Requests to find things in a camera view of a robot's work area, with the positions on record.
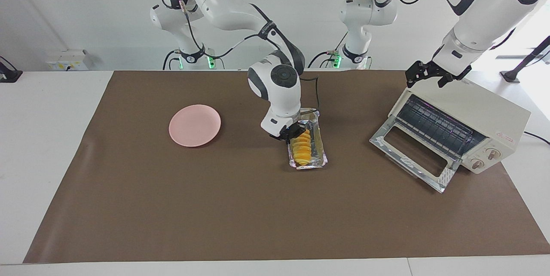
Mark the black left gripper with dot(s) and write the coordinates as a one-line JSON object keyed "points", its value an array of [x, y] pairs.
{"points": [[451, 73]]}

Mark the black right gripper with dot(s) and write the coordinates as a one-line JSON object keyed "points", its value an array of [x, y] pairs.
{"points": [[285, 133]]}

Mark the yellow sliced bread loaf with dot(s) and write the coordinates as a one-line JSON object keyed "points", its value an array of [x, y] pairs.
{"points": [[302, 151]]}

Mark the aluminium foil tray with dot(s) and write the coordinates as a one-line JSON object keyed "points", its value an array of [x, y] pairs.
{"points": [[318, 147]]}

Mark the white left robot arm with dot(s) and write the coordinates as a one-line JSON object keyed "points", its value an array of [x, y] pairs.
{"points": [[485, 13]]}

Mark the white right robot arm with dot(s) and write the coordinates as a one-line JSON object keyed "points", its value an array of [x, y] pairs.
{"points": [[223, 1]]}

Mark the cream toaster oven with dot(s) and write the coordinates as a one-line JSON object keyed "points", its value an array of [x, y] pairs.
{"points": [[485, 108]]}

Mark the glass oven door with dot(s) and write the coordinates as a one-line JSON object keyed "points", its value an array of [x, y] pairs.
{"points": [[386, 138]]}

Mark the cream oven knob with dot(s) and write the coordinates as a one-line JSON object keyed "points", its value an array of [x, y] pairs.
{"points": [[477, 164], [493, 154]]}

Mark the brown table mat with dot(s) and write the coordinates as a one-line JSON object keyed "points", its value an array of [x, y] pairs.
{"points": [[279, 207]]}

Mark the green lit connector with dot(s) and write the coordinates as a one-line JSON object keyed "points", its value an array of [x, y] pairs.
{"points": [[337, 61], [211, 62]]}

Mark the tall black stand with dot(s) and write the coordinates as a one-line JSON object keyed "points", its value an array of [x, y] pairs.
{"points": [[526, 61]]}

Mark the pink round plate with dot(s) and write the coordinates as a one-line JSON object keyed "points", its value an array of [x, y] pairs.
{"points": [[195, 125]]}

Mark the small black stand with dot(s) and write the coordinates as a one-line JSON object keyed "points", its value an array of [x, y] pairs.
{"points": [[9, 74]]}

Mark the white wall socket box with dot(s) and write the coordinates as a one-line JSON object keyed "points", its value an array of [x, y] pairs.
{"points": [[68, 60]]}

